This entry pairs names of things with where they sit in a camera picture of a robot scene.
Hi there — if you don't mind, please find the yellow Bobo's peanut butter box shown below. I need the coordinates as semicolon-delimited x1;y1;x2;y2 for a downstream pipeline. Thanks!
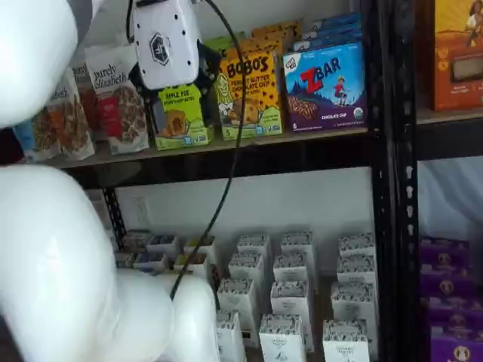
241;29;294;48
226;40;285;61
214;51;285;142
251;17;303;38

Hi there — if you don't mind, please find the small box blue label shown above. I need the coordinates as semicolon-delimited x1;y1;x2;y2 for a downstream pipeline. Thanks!
133;251;168;273
146;234;180;259

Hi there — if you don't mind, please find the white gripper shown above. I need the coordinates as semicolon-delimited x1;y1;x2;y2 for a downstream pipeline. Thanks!
129;0;223;135

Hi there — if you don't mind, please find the blue Zbar chocolate chip box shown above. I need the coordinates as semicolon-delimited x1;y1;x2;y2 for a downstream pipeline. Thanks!
292;35;364;52
301;25;363;41
282;41;368;133
311;12;362;30

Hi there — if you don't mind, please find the orange snack box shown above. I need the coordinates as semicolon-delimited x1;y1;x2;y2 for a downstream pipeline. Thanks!
417;0;483;112

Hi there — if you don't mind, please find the small box yellow label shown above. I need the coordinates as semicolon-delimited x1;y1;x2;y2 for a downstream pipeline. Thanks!
173;252;208;280
183;236;217;261

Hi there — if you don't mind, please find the granola bag red label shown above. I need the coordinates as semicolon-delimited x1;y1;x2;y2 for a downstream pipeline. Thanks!
85;44;151;156

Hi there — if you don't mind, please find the purple snack box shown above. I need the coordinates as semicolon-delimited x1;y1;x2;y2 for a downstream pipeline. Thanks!
426;296;483;331
420;236;471;267
420;263;475;299
429;327;483;362

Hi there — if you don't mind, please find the granola bag orange label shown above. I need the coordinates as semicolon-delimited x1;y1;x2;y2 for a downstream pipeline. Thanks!
32;67;96;161

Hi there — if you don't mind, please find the purely elizabeth granola bag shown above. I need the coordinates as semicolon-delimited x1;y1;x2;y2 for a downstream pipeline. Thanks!
71;60;100;143

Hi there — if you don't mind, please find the white plastic sheet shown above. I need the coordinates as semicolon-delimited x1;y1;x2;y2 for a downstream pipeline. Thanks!
417;157;483;242

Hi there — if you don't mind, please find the white patterned carton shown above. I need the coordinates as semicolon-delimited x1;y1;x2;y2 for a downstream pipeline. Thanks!
258;313;305;362
336;255;377;287
281;231;315;261
228;252;266;287
322;319;371;362
217;278;258;321
236;233;272;261
331;281;377;325
272;253;309;287
214;310;247;362
338;232;377;261
269;281;310;321

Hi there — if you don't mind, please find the wooden shelf board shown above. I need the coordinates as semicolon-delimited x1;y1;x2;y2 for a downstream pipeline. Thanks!
417;101;483;126
41;126;370;170

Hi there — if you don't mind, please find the small box green label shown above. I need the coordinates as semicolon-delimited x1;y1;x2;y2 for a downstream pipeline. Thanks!
123;229;152;252
112;251;135;269

